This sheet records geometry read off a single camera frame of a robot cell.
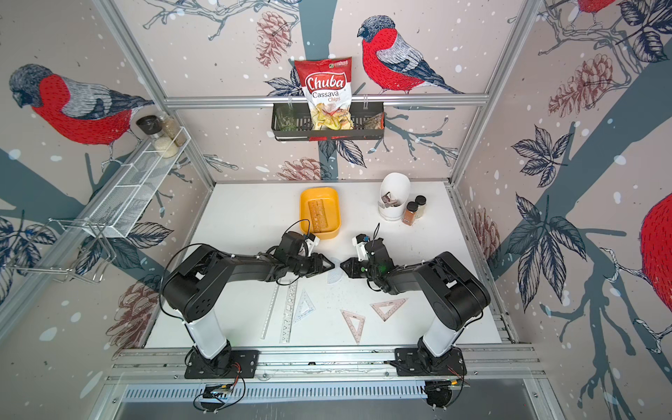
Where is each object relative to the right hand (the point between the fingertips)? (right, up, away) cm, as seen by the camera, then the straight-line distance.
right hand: (341, 264), depth 92 cm
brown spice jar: (+27, +18, +9) cm, 34 cm away
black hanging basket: (-18, +52, 0) cm, 55 cm away
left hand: (-3, 0, -2) cm, 3 cm away
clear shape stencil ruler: (-17, -15, -9) cm, 25 cm away
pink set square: (+18, -12, -7) cm, 23 cm away
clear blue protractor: (-3, -3, -1) cm, 5 cm away
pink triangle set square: (+5, -18, -12) cm, 23 cm away
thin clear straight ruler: (-23, -13, -9) cm, 28 cm away
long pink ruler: (-11, +17, +16) cm, 26 cm away
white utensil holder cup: (+22, +26, +14) cm, 37 cm away
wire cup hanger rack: (-63, +12, -31) cm, 71 cm away
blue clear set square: (-14, -14, -8) cm, 21 cm away
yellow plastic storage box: (-6, +19, +19) cm, 28 cm away
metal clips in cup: (+18, +23, +12) cm, 32 cm away
